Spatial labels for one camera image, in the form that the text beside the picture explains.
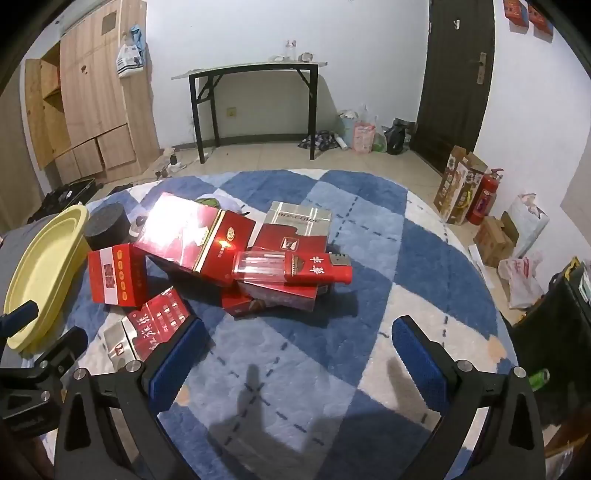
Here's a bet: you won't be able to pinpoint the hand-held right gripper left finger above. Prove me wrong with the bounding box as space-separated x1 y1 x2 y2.
55 316 213 480

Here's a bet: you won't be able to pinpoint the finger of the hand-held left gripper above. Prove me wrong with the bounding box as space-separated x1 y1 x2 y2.
0 300 40 342
0 325 89 407

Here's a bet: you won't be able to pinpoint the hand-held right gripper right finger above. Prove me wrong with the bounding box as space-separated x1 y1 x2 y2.
390 315 548 480

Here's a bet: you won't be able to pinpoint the yellow plastic tray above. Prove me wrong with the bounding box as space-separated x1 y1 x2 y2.
2 204 90 356

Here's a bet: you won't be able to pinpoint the small red box gold dots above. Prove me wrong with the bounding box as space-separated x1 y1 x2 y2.
87 243 149 309

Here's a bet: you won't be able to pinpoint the black round foam block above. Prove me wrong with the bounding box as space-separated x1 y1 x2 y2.
83 204 134 252

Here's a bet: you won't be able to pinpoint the large glossy red box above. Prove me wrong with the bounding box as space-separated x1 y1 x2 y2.
134 193 257 283

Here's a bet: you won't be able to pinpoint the red and clear long box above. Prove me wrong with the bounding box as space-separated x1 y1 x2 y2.
231 249 355 284

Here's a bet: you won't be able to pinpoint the blue checkered plush blanket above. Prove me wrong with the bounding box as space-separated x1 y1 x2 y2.
60 168 520 480

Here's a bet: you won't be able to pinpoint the black equipment case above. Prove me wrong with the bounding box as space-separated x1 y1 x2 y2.
28 178 105 222

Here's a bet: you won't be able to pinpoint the white and red plastic bag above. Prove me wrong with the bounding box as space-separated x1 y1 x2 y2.
498 251 546 310

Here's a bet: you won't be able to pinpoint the plain brown cardboard box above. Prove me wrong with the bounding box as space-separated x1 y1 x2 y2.
473 216 515 268

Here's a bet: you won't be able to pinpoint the red fire extinguisher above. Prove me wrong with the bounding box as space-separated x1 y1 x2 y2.
466 168 505 225

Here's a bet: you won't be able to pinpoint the printed cardboard box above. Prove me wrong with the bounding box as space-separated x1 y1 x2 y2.
434 145 490 225

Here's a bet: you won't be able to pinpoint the white stuffed bag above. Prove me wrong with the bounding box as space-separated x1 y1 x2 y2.
505 194 550 259

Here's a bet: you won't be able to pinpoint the wooden wardrobe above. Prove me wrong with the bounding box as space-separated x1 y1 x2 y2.
23 0 162 185

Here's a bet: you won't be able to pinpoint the black bag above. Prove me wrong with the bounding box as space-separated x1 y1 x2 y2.
384 119 416 155

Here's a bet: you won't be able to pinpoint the pink printed bag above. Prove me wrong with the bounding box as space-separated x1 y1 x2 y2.
353 121 377 153

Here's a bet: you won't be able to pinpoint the dark checkered cloth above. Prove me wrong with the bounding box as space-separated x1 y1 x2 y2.
298 131 340 151

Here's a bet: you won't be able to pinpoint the pale blue plastic bag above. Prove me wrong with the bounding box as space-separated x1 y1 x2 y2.
339 110 365 139

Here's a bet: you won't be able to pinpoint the white printed hanging bag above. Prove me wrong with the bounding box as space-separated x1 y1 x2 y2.
115 41 148 79

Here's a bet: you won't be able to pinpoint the dark brown door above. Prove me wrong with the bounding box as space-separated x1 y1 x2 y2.
409 0 497 176

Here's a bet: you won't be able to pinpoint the black folding table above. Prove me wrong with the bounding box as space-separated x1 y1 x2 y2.
172 60 328 163

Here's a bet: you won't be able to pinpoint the red wall ornament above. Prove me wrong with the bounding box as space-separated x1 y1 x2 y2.
531 4 555 36
503 0 532 27

